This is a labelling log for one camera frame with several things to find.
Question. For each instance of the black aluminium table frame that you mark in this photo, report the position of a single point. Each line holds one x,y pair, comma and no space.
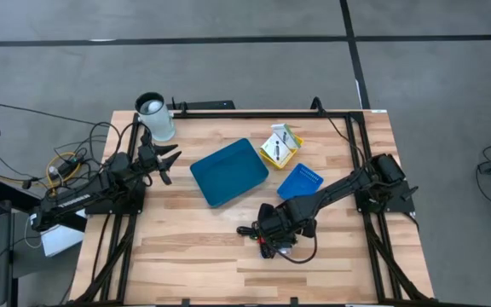
250,114

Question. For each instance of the white cardboard box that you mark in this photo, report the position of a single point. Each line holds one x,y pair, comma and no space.
60,241

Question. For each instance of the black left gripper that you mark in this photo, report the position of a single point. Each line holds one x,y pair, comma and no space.
146,155

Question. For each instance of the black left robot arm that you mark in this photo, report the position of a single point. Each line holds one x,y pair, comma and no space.
79,200

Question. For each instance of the black frame bracket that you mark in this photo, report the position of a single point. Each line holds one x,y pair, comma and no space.
317,104

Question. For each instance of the small blue plastic basket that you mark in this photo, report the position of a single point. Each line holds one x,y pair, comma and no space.
301,179

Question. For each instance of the small silver gadget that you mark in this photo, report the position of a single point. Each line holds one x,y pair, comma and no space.
286,251

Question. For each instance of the large teal plastic bin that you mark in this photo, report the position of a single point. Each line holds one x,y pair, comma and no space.
228,172

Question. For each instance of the black power adapter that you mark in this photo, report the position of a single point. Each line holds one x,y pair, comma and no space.
67,165

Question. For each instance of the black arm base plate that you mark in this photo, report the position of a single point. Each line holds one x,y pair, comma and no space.
399,206
113,209

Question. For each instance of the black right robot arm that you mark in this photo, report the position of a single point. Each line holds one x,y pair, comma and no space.
339,189

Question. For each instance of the small yellow plastic bin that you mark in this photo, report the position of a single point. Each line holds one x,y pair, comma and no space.
289,161

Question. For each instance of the flat black device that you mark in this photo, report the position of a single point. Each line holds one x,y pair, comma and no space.
205,105

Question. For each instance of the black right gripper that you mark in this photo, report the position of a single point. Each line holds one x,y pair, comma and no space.
277,226

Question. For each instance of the white cylindrical container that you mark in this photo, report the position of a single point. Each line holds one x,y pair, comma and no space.
157,119

